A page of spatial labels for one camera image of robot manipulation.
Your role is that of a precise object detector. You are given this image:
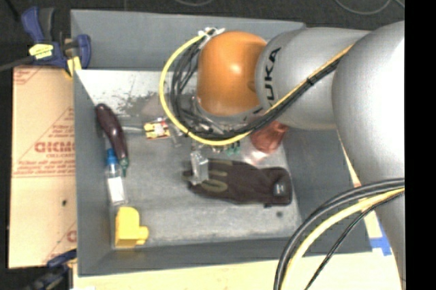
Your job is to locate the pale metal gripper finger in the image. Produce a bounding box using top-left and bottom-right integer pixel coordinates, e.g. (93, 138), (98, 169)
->
(189, 150), (210, 185)

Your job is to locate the grey metal bin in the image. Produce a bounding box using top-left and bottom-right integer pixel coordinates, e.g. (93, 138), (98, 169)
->
(69, 9), (373, 276)

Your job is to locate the dark brown glove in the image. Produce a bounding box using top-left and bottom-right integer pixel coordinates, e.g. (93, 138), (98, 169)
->
(182, 159), (294, 208)

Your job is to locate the red and yellow small packet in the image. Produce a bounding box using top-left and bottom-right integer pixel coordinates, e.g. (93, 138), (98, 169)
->
(142, 118), (172, 140)

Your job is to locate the red-brown cup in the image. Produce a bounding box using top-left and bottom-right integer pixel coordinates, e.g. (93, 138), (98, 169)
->
(249, 120), (290, 154)

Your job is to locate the clear plastic bottle, blue cap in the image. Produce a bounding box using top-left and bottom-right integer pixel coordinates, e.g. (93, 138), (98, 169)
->
(103, 148), (128, 207)

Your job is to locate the purple toy eggplant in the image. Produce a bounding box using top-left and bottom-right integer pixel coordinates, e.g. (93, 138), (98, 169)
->
(95, 103), (130, 178)

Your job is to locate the yellow plastic block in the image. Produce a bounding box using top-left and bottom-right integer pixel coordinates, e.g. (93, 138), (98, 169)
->
(113, 206), (151, 249)

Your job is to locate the brown cardboard board, red print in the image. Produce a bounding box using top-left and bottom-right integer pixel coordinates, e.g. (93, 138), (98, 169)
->
(7, 65), (78, 270)

